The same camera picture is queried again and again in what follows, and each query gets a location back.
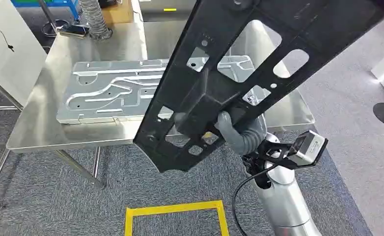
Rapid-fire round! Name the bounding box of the black metal panel with cutouts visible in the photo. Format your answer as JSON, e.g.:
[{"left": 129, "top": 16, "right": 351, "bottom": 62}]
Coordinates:
[{"left": 133, "top": 0, "right": 384, "bottom": 174}]

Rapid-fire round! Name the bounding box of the grooved aluminium plate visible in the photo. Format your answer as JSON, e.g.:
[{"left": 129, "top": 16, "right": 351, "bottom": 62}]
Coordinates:
[{"left": 55, "top": 55, "right": 256, "bottom": 125}]

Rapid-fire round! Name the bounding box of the yellow floor tape square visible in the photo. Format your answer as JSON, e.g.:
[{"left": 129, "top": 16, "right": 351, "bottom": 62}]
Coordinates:
[{"left": 124, "top": 200, "right": 230, "bottom": 236}]

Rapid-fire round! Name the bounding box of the steel table with yellow tape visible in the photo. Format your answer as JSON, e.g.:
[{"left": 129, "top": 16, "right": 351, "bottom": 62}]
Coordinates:
[{"left": 132, "top": 0, "right": 198, "bottom": 24}]

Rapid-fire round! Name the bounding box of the brown cardboard box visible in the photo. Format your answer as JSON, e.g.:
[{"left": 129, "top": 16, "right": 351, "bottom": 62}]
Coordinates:
[{"left": 101, "top": 0, "right": 135, "bottom": 26}]

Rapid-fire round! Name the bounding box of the black smartphone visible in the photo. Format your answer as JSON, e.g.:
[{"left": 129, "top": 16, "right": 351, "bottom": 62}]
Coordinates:
[{"left": 58, "top": 24, "right": 90, "bottom": 39}]

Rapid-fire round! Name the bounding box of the stainless steel bench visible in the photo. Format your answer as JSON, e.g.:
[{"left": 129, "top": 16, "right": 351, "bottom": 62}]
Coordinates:
[{"left": 0, "top": 21, "right": 316, "bottom": 209}]

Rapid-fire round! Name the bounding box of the black pole stand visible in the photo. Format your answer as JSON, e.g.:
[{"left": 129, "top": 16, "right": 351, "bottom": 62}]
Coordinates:
[{"left": 37, "top": 0, "right": 70, "bottom": 38}]

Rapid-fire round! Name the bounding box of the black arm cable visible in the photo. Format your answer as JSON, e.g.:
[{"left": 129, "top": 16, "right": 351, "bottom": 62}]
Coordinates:
[{"left": 231, "top": 163, "right": 277, "bottom": 236}]

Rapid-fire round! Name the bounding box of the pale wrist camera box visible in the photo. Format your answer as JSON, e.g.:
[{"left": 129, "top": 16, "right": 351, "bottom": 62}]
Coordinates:
[{"left": 287, "top": 130, "right": 329, "bottom": 170}]

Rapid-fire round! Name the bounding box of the ribbed grey hose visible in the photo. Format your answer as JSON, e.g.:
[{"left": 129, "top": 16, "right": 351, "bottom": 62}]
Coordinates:
[{"left": 78, "top": 0, "right": 114, "bottom": 41}]

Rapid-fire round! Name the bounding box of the blue metal frame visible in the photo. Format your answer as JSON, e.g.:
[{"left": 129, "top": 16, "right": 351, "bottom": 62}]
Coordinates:
[{"left": 10, "top": 0, "right": 81, "bottom": 22}]

